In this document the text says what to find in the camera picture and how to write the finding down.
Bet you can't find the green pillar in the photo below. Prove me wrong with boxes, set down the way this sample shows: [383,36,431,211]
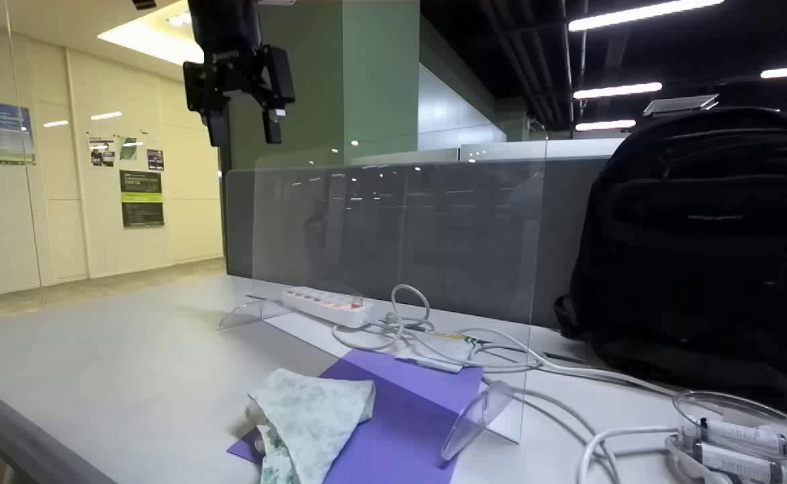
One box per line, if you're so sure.
[231,0,422,169]

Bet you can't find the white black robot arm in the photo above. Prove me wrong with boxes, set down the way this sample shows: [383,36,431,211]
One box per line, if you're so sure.
[183,0,296,146]

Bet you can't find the grey partition divider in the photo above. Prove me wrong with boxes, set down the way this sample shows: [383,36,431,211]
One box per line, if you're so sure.
[223,139,615,326]

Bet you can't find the white plug adapters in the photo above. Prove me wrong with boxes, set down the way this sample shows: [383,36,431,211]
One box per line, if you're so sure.
[666,416,787,484]

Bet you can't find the black backpack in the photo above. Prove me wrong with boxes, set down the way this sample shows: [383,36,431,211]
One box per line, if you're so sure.
[552,106,787,411]

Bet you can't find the white cable bundle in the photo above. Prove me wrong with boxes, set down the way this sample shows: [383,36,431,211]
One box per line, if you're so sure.
[328,282,787,484]

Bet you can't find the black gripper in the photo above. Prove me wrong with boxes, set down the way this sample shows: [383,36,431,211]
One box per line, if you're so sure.
[183,43,296,147]

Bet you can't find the white power strip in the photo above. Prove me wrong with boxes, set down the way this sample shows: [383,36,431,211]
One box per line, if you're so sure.
[278,289,369,328]

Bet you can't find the dark wall sign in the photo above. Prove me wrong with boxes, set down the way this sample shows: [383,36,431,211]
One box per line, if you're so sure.
[117,169,163,229]

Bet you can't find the white green patterned cloth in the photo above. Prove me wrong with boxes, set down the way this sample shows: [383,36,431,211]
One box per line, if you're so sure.
[250,368,376,484]

